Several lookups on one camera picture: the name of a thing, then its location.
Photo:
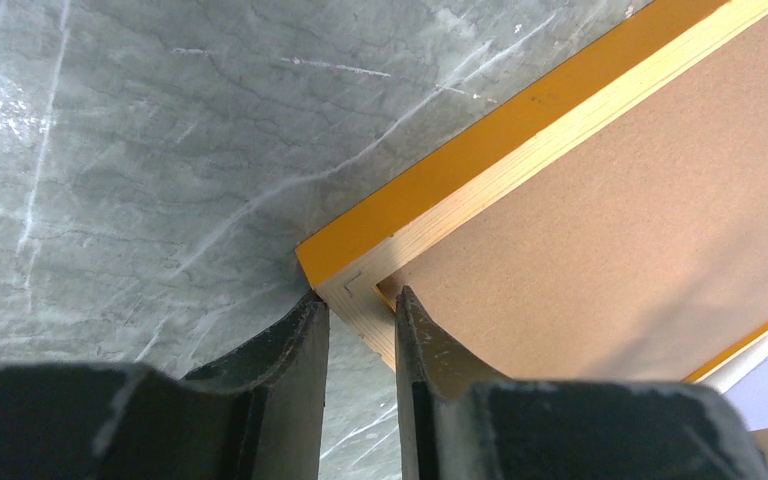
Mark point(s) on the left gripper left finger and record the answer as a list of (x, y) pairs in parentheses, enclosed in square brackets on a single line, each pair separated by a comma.
[(119, 420)]

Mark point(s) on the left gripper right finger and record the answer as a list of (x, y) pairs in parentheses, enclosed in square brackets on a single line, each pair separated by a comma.
[(460, 418)]

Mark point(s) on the orange picture frame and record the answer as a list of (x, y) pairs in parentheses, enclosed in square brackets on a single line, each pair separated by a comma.
[(609, 221)]

